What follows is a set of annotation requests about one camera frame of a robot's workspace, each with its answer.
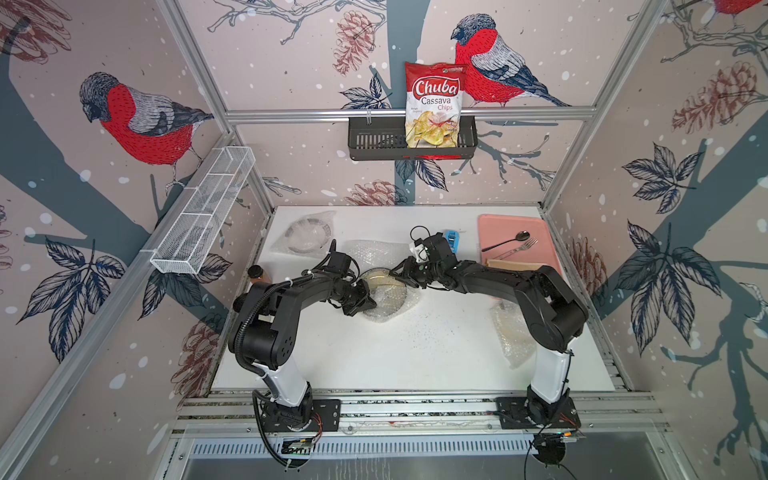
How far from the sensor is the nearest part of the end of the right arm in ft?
2.49

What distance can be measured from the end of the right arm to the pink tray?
323mm

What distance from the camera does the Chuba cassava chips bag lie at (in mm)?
849
